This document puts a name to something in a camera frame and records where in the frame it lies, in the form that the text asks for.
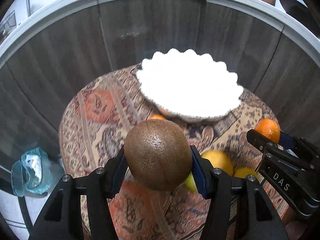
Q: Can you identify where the small orange mandarin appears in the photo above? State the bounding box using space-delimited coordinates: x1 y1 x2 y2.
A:
254 119 280 144

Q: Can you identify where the yellow lemon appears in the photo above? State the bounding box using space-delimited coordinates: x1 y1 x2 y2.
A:
233 167 258 178

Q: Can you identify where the yellow mango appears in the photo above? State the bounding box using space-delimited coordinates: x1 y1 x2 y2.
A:
201 150 234 176

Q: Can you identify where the green apple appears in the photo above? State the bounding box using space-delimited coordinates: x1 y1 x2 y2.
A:
184 173 197 192

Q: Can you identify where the brown kiwi fruit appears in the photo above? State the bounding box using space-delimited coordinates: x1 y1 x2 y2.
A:
124 119 193 191

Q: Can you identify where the large orange mandarin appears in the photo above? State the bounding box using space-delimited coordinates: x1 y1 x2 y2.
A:
148 114 166 120

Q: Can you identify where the blue plastic bag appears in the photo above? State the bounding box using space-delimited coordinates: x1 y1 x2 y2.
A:
11 147 53 197

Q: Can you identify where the white scalloped fruit bowl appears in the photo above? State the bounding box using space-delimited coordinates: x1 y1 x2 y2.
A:
136 48 244 122

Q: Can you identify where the paisley patterned table cloth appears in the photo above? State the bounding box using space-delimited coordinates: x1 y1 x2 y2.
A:
59 66 276 239

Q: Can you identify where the wire sink rack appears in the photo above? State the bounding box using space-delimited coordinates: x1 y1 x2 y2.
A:
0 11 17 44

